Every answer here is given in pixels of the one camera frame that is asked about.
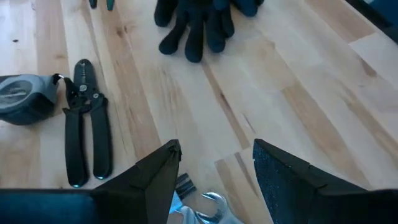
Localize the chrome wrench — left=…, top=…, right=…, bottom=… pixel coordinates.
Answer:
left=194, top=192, right=229, bottom=224
left=175, top=205, right=200, bottom=224

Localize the grey and black work glove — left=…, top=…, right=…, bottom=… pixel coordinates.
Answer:
left=205, top=0, right=265, bottom=54

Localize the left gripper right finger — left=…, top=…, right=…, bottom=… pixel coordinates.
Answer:
left=252, top=138, right=369, bottom=224

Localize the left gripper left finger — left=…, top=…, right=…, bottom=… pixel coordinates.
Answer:
left=91, top=139, right=183, bottom=224

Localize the black wire stripper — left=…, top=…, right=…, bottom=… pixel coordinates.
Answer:
left=62, top=58, right=113, bottom=189

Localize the black tape measure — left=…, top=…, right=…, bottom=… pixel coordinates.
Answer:
left=0, top=73, right=62, bottom=126

